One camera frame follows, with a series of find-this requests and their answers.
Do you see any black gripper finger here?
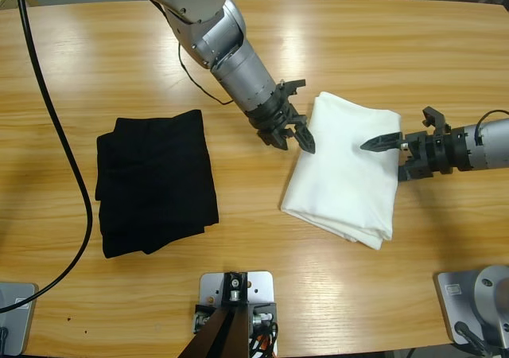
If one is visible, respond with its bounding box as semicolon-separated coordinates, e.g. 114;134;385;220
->
397;163;434;182
293;121;317;154
359;132;406;153
257;129;288;150

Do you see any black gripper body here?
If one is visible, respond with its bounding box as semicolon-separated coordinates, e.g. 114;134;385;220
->
244;89;307;136
401;129;472;174

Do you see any white t-shirt with black logo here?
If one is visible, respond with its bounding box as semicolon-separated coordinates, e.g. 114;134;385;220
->
280;91;402;251

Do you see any black garment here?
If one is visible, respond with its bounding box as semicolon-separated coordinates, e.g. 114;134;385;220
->
94;109;220;259

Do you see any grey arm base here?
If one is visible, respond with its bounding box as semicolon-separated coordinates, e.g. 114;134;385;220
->
0;281;40;357
433;265;509;347

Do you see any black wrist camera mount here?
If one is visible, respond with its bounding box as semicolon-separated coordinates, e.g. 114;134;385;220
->
421;106;451;134
278;78;307;96

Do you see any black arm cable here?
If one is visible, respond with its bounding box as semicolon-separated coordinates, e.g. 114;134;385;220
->
475;109;509;144
0;0;235;314

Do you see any white mount block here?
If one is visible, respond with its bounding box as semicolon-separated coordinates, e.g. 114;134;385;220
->
198;270;276;358

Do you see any dark camera post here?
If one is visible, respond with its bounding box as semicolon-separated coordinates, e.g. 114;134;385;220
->
178;272;255;358

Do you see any orange and black cable bundle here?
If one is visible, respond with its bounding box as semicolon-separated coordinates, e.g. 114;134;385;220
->
247;321;280;358

